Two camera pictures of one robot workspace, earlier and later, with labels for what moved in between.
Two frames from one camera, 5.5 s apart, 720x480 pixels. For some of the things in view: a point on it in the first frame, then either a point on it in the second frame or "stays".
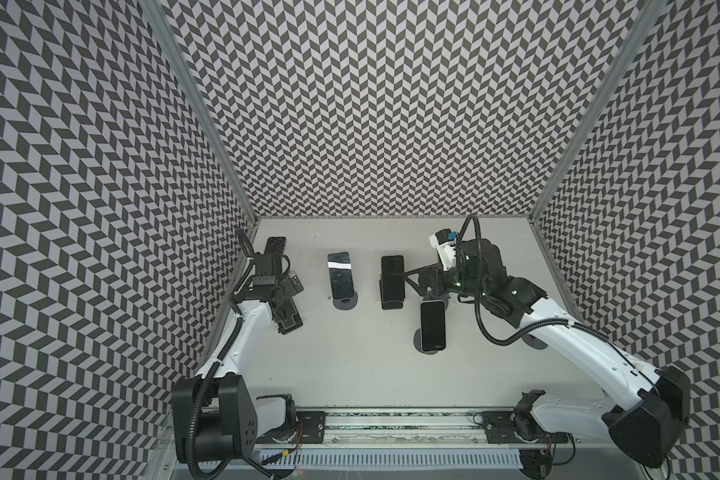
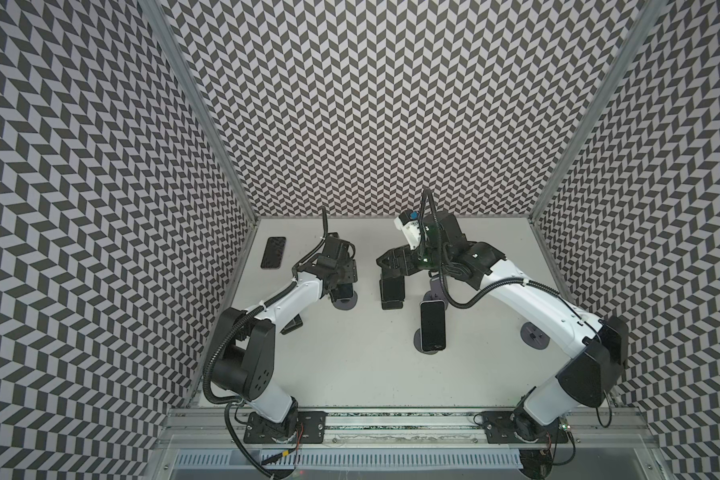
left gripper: x=290 y=283 to x=351 y=271
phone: x=275 y=245 stays
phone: x=392 y=278 stays
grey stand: x=533 y=342 stays
